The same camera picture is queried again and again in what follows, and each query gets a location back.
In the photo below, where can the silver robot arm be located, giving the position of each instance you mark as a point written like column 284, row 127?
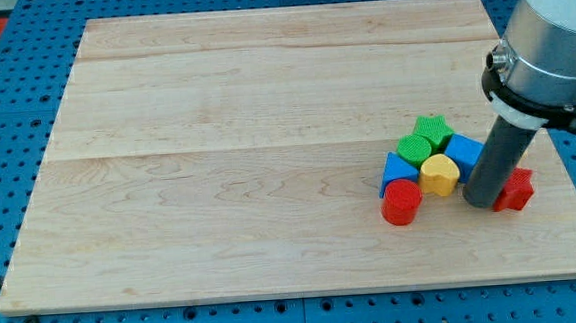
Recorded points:
column 530, row 76

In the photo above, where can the yellow heart block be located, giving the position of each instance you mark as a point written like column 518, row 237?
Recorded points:
column 439, row 175

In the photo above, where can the light wooden board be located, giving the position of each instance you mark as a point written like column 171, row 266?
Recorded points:
column 224, row 156

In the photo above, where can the blue triangle block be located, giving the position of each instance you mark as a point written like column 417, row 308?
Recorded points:
column 396, row 168

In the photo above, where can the red cylinder block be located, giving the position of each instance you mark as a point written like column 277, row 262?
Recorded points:
column 401, row 202

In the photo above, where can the green cylinder block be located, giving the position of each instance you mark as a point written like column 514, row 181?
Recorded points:
column 414, row 149

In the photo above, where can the green star block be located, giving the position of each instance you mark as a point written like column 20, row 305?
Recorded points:
column 435, row 130

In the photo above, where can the blue cube block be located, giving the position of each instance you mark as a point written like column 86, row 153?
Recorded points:
column 465, row 153

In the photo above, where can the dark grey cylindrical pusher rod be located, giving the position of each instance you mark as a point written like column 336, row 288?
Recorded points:
column 501, row 153

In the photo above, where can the red star block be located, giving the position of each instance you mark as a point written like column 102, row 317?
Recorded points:
column 516, row 192

